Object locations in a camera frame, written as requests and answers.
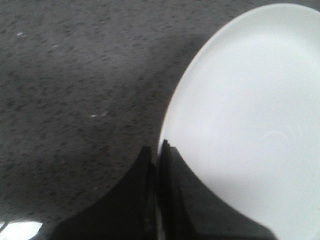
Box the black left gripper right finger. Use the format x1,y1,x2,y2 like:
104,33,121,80
158,140,276,240

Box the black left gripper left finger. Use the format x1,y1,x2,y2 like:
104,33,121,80
51,146,157,240

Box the white round plate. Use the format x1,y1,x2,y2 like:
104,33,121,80
159,3,320,240

